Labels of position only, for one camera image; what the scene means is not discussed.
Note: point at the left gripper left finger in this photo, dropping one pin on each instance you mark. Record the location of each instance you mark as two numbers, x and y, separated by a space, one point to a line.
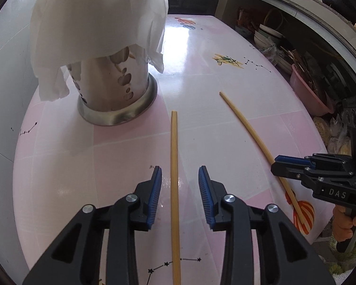
75 254

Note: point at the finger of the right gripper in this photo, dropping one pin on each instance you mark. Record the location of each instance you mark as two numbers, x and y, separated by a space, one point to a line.
304 162
289 171

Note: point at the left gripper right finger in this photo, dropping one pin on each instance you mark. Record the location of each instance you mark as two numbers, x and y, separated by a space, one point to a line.
285 256

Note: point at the bamboo chopstick five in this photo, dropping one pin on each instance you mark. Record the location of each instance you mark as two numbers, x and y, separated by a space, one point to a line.
268 157

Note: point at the bamboo chopstick four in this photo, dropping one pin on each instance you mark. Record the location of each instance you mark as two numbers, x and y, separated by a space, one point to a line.
174 188

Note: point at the right forearm white sleeve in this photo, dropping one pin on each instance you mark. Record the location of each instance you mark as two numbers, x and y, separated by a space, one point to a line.
343 261

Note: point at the person right hand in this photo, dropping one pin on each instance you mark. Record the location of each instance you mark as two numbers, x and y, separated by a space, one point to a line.
342 224

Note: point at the pink plastic basin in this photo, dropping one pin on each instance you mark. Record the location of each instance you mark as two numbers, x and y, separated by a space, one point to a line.
310 100

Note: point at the pink floral tablecloth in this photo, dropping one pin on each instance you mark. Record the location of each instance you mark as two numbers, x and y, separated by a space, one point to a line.
63 162

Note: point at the stack of white bowls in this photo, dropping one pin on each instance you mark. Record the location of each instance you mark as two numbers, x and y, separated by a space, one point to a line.
266 37

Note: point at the steel utensil holder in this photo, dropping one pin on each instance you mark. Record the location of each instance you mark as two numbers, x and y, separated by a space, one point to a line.
114 89

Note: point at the white plastic bag liner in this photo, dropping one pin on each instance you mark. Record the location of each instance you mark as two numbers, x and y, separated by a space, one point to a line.
63 32

